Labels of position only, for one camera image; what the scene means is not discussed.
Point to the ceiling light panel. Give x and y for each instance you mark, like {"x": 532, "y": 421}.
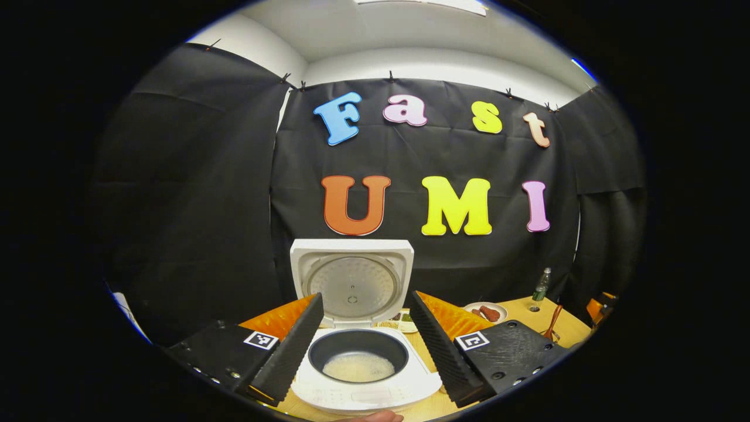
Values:
{"x": 422, "y": 4}

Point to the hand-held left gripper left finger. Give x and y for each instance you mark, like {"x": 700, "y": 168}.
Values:
{"x": 287, "y": 351}

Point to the brown wooden spoon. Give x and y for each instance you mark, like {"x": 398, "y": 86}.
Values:
{"x": 552, "y": 321}

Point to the white rice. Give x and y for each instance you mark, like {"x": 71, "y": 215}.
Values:
{"x": 358, "y": 367}

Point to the black backdrop cloth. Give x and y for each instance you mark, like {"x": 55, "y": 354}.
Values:
{"x": 205, "y": 205}

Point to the white rice cooker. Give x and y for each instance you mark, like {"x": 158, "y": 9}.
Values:
{"x": 351, "y": 281}

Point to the white round plate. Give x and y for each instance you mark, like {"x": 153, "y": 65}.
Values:
{"x": 471, "y": 306}

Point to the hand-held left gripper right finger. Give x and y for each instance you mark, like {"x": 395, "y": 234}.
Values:
{"x": 445, "y": 351}

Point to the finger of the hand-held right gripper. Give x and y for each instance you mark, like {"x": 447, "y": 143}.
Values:
{"x": 595, "y": 308}

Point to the clear plastic water bottle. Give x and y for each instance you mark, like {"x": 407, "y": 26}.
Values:
{"x": 541, "y": 286}

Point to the white divided food tray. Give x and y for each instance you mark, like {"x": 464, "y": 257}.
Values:
{"x": 404, "y": 319}

